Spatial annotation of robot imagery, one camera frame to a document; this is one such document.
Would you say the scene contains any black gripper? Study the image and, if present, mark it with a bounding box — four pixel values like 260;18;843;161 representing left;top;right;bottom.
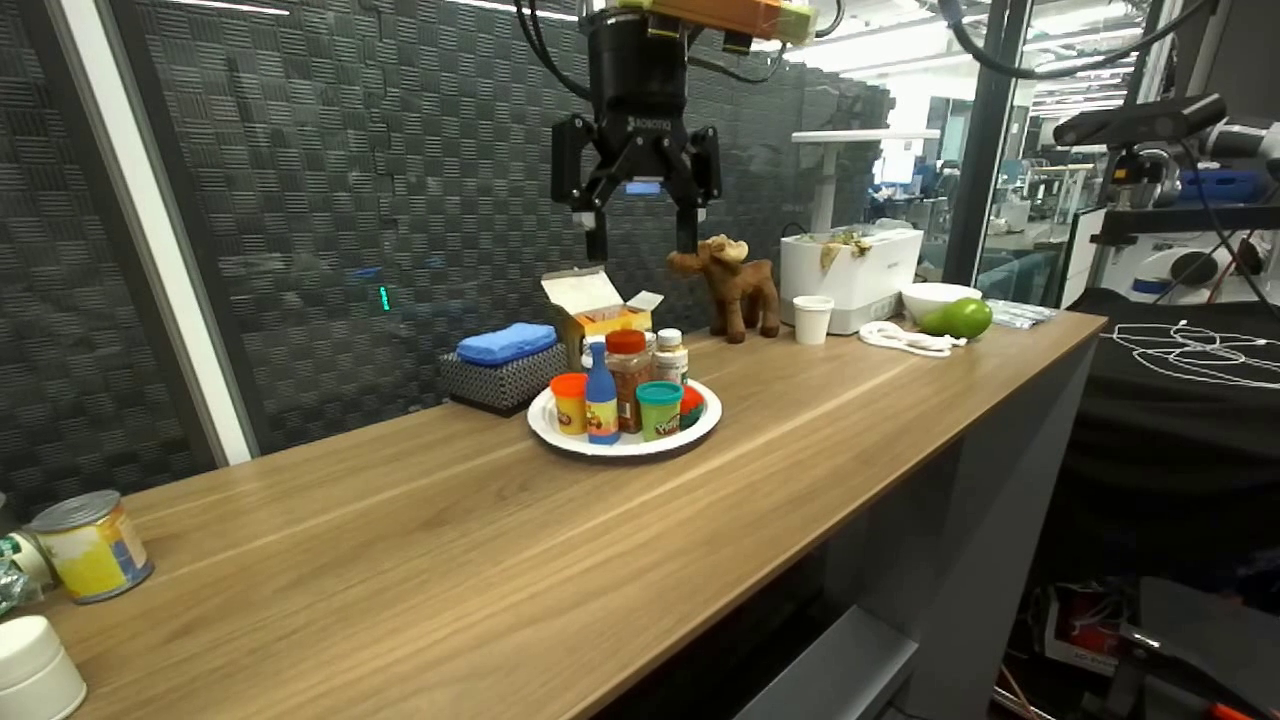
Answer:
548;9;727;266

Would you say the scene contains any pill bottle green label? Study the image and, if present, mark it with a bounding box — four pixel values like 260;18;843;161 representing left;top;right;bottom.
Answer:
647;322;692;390

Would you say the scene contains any orange lid spice jar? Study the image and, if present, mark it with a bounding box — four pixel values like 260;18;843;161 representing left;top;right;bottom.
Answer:
604;328;656;434

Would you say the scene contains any blue bowling pin bottle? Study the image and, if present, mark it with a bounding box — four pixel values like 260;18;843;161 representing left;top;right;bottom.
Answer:
582;335;624;449

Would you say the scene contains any teal lid dough tub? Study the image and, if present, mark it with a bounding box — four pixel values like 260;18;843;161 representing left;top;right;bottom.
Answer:
633;375;690;442

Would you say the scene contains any orange lid dough tub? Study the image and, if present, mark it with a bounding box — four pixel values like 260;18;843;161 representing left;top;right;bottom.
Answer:
548;366;593;440

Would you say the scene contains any white paper plate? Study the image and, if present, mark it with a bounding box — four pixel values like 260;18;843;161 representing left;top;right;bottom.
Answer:
524;375;727;464

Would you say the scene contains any green white small object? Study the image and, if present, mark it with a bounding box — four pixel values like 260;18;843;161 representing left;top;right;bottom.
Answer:
0;523;55;618

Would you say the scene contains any yellow tea bag box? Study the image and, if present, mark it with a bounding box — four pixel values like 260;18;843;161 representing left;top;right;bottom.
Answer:
536;264;674;351

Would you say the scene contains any brown moose plush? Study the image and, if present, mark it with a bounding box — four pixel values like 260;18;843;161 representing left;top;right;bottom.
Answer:
663;232;784;348

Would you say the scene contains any blue sponge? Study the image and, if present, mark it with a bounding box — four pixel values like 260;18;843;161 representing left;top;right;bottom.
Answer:
451;318;565;372

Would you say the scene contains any white paper cup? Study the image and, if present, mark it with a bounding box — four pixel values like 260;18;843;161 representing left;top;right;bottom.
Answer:
788;293;839;351

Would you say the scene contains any brown crumpled paper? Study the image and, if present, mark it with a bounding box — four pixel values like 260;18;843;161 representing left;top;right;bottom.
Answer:
810;226;877;264

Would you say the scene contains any dark grey foam block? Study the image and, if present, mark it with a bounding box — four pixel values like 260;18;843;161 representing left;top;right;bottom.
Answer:
437;348;575;416

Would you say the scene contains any white plastic appliance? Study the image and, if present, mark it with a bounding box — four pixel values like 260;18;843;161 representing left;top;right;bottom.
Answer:
776;218;929;339

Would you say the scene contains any white bowl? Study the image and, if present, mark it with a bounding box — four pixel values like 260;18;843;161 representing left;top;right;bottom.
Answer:
900;279;987;331

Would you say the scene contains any dark support column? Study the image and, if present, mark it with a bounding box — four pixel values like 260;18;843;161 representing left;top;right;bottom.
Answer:
936;0;1038;289

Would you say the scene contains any black side desk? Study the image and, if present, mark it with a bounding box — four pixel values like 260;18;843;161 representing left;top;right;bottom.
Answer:
1038;285;1280;596

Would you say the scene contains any white round tub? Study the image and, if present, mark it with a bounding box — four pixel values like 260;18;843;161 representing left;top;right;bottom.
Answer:
0;613;94;720

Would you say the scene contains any black looped cable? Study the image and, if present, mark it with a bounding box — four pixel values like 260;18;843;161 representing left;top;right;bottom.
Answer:
514;0;598;103

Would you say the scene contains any white cable bundle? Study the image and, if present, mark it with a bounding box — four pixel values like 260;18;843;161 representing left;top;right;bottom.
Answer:
855;316;974;362

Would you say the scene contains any white wall frame strip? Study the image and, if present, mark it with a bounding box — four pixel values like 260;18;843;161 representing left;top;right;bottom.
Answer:
47;0;260;472

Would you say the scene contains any black camera on stand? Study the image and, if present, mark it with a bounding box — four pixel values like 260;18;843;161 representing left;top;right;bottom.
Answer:
1049;85;1238;192

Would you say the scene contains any white rope coil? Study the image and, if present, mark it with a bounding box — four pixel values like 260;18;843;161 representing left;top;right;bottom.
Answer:
1100;316;1280;400

